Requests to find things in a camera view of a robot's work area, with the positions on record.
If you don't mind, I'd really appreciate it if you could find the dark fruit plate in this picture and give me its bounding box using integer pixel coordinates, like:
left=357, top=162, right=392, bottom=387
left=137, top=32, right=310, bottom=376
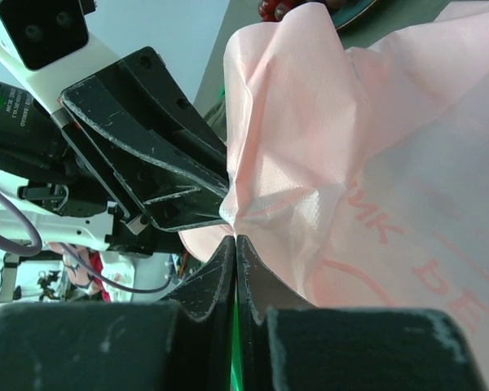
left=324, top=0, right=378, bottom=31

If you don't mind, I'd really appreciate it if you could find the pink plastic bag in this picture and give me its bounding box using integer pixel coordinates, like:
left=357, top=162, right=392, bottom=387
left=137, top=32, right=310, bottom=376
left=180, top=2, right=489, bottom=387

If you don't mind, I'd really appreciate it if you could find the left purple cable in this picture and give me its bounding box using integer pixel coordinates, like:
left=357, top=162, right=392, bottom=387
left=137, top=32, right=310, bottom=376
left=0, top=181, right=184, bottom=295

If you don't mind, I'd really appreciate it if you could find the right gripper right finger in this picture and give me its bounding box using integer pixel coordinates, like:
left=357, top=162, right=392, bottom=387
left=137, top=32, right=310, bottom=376
left=236, top=235, right=315, bottom=325

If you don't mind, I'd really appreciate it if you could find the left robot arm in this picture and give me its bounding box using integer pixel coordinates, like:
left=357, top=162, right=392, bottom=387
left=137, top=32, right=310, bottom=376
left=0, top=47, right=229, bottom=302

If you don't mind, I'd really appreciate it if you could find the dark olive folded cloth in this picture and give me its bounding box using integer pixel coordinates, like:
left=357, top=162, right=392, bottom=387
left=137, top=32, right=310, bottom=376
left=204, top=94, right=227, bottom=143

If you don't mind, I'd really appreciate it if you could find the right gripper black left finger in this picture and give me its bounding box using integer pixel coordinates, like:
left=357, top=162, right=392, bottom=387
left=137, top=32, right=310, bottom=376
left=161, top=236, right=236, bottom=322

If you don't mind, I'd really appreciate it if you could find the dark red grape bunch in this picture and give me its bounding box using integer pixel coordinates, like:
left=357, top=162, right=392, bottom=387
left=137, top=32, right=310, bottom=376
left=258, top=0, right=300, bottom=22

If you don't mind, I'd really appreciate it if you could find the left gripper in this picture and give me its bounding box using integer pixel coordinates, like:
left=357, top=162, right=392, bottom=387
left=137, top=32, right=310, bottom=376
left=19, top=47, right=229, bottom=256

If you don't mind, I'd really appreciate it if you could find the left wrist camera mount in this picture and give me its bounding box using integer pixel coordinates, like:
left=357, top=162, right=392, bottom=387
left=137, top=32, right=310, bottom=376
left=0, top=1, right=120, bottom=127

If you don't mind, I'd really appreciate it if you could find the green plastic tray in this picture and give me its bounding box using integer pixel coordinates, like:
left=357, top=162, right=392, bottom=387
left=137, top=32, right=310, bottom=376
left=231, top=297, right=244, bottom=391

